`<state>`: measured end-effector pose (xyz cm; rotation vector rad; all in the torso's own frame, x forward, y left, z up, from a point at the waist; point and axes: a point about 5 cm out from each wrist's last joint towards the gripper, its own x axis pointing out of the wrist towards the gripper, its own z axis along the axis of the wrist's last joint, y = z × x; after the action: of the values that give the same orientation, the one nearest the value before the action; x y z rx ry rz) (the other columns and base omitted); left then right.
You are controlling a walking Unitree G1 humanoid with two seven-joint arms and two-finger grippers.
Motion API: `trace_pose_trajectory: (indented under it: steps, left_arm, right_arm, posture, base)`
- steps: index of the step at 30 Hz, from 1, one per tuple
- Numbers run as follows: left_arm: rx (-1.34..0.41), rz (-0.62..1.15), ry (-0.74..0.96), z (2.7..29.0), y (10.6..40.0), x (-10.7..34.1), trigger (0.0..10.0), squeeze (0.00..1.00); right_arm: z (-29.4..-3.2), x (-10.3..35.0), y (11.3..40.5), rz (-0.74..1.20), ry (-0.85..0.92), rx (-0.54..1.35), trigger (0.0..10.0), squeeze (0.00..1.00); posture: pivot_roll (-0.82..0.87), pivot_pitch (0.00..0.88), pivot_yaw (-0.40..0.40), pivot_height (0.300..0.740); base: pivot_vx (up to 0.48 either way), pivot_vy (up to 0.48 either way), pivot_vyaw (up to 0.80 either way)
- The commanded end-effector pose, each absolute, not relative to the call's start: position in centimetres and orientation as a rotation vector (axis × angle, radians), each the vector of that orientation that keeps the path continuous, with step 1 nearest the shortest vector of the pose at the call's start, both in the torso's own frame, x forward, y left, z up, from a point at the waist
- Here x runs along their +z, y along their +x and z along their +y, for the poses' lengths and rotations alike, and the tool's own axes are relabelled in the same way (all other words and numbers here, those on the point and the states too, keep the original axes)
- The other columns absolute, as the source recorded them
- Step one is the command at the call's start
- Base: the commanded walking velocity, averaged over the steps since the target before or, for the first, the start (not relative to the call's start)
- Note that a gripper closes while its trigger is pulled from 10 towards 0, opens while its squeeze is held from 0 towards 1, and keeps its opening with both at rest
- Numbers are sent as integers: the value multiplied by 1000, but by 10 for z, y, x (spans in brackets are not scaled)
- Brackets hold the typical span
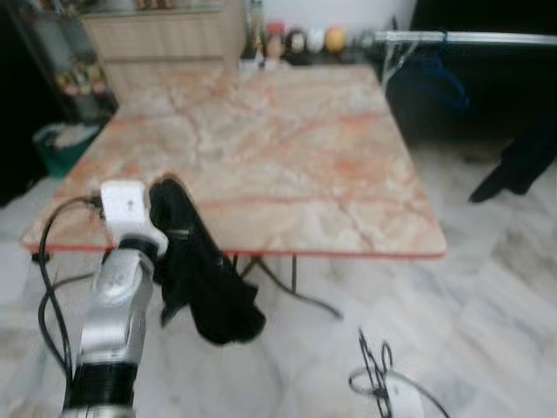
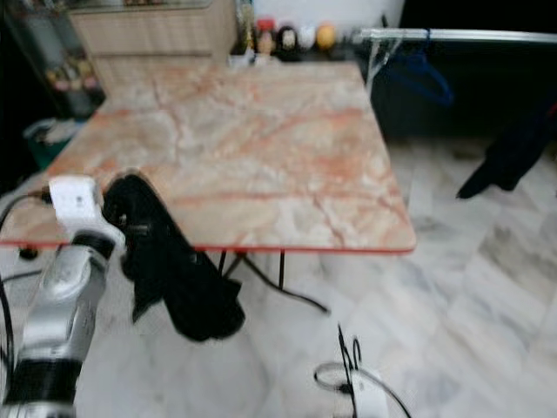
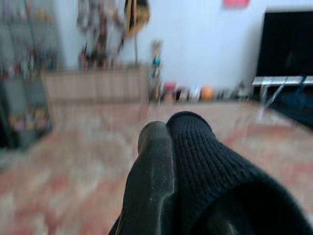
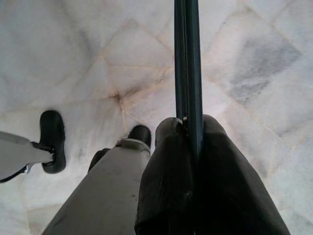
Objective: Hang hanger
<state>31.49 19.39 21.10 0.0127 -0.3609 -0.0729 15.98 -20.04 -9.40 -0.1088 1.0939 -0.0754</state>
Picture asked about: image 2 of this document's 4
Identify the plain black garment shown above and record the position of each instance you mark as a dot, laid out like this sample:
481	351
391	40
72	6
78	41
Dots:
183	279

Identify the blue plastic hanger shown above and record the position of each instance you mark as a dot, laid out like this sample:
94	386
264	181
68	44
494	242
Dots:
422	78

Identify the green plastic basket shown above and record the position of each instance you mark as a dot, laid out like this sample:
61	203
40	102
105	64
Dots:
52	144

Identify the dark glass display cabinet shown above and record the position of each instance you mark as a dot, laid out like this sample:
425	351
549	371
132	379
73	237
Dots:
52	57

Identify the light wood cabinet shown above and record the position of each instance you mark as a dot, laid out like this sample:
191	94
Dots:
157	35

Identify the black round plush toy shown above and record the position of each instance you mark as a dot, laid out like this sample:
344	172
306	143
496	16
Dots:
287	39

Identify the white blue round plush toy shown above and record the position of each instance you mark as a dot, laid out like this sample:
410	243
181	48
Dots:
306	37

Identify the yellow round plush toy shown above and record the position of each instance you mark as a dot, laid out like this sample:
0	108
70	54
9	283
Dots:
326	37

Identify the silver metal clothes rack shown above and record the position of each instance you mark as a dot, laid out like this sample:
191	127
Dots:
470	36

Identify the black TV console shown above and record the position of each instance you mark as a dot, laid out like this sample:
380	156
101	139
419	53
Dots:
496	83

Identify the navy shirt red collar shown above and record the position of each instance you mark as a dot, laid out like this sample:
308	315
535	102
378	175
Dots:
513	157

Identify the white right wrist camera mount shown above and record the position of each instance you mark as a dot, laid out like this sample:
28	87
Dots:
371	399

